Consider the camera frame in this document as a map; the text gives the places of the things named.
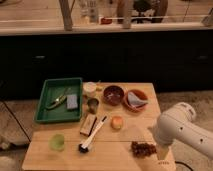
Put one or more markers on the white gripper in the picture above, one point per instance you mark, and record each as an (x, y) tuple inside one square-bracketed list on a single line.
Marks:
[(162, 151)]

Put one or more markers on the dark grape bunch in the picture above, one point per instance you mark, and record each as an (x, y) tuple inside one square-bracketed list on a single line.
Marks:
[(142, 149)]

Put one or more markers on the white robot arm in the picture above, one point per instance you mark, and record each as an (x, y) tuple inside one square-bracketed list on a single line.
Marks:
[(177, 122)]

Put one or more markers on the orange bowl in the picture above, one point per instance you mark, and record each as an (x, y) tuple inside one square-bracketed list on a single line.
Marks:
[(139, 94)]

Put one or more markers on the purple bowl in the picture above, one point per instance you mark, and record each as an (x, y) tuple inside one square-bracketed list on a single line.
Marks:
[(113, 95)]

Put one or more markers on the orange peach fruit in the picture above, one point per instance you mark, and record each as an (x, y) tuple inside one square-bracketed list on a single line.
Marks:
[(116, 122)]

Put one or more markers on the grey cloth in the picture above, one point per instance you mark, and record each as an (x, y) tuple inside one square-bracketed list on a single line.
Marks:
[(135, 101)]

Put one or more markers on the wooden block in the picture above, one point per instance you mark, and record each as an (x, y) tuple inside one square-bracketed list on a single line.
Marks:
[(88, 124)]

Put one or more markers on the small metal cup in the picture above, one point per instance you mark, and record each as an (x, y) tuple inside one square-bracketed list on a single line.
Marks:
[(93, 104)]

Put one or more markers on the small yellow object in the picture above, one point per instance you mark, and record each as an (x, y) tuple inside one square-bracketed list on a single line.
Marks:
[(99, 87)]

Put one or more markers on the dark cabinet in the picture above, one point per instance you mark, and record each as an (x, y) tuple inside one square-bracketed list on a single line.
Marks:
[(171, 60)]

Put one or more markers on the white cup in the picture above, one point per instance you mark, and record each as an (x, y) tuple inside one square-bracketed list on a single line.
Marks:
[(89, 89)]

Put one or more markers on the grey sponge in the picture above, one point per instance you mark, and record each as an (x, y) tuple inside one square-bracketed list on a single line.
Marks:
[(72, 102)]

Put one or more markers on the green plastic cup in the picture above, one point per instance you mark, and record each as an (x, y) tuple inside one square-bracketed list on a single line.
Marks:
[(57, 142)]

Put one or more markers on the green yellow tongs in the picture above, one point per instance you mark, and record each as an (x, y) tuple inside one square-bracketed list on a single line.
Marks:
[(58, 101)]

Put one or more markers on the green plastic tray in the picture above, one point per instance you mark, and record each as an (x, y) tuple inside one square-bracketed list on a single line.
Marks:
[(52, 88)]

